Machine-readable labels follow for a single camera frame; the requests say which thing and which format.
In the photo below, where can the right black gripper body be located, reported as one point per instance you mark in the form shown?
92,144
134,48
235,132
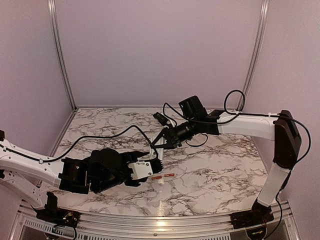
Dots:
184,134

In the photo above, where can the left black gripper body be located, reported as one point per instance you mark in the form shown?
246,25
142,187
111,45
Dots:
105,185

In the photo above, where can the white remote control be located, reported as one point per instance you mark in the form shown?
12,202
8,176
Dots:
152,154

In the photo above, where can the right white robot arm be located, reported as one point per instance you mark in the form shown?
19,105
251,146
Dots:
280,128

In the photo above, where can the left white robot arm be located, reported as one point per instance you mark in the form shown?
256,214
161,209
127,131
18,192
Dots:
65,173

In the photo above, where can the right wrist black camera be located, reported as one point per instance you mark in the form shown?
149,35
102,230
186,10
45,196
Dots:
165,121

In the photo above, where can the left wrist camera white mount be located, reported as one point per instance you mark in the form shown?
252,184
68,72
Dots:
143,169

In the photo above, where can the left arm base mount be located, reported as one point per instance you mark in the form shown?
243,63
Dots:
54,214

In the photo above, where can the right aluminium frame post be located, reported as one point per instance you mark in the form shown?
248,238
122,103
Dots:
262,21

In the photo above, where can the aluminium frame post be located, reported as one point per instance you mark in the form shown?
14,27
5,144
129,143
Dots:
59,52
262,21

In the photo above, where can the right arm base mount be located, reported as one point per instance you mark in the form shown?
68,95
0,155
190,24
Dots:
258,214

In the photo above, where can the front aluminium rail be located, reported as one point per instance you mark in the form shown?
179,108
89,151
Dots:
98,226

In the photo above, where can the left aluminium frame post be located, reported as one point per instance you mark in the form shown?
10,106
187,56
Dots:
59,52

